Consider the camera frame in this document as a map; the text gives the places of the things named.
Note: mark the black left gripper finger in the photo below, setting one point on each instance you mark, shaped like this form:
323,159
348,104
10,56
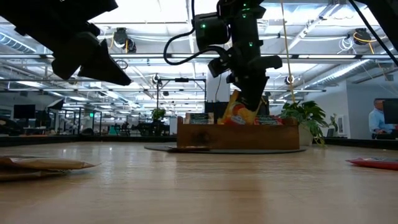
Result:
74,53
105,70

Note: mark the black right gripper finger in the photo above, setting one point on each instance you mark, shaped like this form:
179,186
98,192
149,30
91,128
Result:
258,90
245,91

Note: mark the mango tea sachet orange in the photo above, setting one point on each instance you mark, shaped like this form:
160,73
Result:
237,113

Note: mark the strawberry tea sachet red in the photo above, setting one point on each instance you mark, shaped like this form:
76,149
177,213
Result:
267,120
376,163

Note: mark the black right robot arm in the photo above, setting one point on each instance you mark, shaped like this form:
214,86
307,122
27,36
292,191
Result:
245,25

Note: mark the wooden tea organizer box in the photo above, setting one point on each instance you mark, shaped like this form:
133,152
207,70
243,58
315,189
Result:
239,138

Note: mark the white building pillar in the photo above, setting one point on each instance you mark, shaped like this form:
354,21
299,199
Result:
214,90

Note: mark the green potted plant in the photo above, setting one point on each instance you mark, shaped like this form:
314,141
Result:
306,115

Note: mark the black studio softbox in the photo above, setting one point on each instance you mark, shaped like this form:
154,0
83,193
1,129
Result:
56,104

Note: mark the grey round woven placemat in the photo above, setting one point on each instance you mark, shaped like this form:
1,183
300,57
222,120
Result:
264,152

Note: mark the long ceiling light bar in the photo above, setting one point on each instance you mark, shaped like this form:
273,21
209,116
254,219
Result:
180,90

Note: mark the background green plant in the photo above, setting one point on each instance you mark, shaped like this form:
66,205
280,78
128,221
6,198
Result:
158,114

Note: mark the black background monitor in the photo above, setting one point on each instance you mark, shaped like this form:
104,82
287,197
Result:
24,112

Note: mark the grey laptop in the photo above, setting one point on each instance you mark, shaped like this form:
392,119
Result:
330,133

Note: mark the person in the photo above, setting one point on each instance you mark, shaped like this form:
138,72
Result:
377,119

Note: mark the dark glass doorway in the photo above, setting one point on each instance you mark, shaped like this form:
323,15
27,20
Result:
391,110

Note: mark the silver ceiling air duct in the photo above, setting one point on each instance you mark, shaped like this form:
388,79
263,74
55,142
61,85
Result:
342,73

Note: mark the framed wall picture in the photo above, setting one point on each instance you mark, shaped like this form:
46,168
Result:
341,124

